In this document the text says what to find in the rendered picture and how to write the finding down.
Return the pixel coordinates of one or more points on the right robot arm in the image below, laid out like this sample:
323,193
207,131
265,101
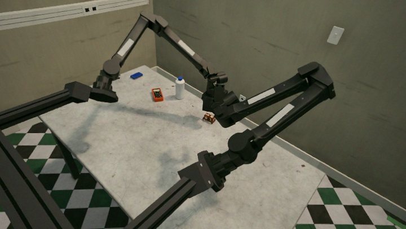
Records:
229,110

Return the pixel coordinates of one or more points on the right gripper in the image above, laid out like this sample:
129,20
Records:
206,104

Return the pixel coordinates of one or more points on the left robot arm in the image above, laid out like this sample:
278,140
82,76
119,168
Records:
111,67

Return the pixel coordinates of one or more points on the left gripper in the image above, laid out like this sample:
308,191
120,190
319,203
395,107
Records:
205,94

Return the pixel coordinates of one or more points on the white bottle with blue cap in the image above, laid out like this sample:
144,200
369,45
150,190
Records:
179,88

